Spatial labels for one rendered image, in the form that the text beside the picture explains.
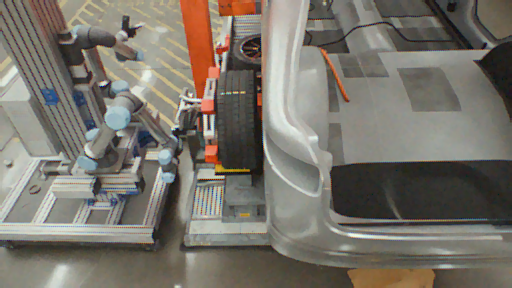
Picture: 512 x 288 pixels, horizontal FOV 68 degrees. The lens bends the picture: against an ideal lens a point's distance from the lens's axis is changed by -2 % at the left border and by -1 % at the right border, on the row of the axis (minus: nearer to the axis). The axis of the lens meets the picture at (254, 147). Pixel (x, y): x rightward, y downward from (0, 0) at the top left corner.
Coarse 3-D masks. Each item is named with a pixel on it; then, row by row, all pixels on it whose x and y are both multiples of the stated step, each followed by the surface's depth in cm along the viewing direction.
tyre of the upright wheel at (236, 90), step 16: (224, 80) 237; (240, 80) 237; (256, 80) 251; (224, 96) 230; (240, 96) 230; (224, 112) 228; (240, 112) 228; (224, 128) 228; (240, 128) 229; (256, 128) 230; (224, 144) 232; (240, 144) 233; (256, 144) 234; (224, 160) 241; (240, 160) 241; (256, 160) 242
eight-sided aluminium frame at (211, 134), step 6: (210, 84) 249; (216, 84) 249; (216, 90) 272; (204, 96) 236; (210, 96) 236; (204, 120) 234; (204, 126) 234; (204, 132) 234; (210, 132) 234; (216, 132) 284; (204, 138) 236; (210, 138) 235; (216, 138) 282; (216, 144) 244
